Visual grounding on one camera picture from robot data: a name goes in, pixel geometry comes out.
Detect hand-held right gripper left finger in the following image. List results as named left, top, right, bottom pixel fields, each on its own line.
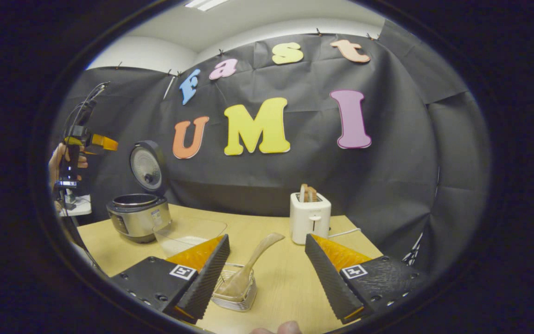
left=108, top=234, right=231, bottom=325

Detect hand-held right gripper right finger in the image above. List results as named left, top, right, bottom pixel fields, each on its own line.
left=305, top=233, right=431, bottom=325

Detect metal wire chopstick holder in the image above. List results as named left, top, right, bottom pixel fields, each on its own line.
left=211, top=263, right=258, bottom=312

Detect pile of white rice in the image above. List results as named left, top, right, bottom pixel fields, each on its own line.
left=163, top=234, right=214, bottom=257

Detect wooden spoon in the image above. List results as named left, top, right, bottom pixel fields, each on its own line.
left=215, top=232, right=286, bottom=298

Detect silver black rice cooker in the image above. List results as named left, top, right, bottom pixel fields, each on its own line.
left=106, top=140, right=173, bottom=244

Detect white side desk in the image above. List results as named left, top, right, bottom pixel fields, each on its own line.
left=58, top=194, right=93, bottom=218

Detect clear plastic container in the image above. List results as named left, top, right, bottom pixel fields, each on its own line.
left=153, top=217, right=228, bottom=257

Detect white toaster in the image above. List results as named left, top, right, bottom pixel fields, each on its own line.
left=289, top=191, right=332, bottom=245

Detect ceiling light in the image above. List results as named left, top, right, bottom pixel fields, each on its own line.
left=184, top=0, right=231, bottom=12

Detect white toaster cable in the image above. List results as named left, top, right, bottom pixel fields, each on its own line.
left=327, top=228, right=362, bottom=239

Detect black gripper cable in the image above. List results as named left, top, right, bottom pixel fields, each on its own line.
left=62, top=82, right=111, bottom=136

